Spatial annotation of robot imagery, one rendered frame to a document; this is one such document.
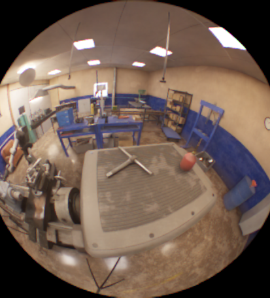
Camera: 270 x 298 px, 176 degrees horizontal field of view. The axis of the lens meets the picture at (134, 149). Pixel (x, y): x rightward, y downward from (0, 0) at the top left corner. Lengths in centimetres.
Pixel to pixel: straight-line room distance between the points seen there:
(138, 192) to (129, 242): 16
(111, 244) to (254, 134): 325
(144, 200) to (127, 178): 10
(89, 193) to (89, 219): 9
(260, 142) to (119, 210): 323
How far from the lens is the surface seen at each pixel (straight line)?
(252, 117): 321
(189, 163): 39
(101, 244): 29
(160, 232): 29
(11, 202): 131
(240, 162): 325
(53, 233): 97
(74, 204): 51
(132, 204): 28
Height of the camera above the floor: 161
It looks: 38 degrees down
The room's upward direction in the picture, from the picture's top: 7 degrees clockwise
